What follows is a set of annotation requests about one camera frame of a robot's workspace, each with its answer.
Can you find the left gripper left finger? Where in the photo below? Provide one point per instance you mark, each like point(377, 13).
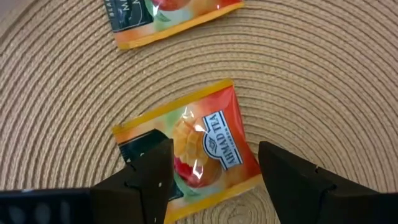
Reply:
point(149, 186)

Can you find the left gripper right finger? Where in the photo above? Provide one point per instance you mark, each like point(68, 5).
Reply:
point(295, 186)

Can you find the orange tea packet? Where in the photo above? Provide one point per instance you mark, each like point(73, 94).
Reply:
point(186, 18)
point(214, 140)

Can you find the round woven placemat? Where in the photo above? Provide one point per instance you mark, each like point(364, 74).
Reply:
point(311, 77)

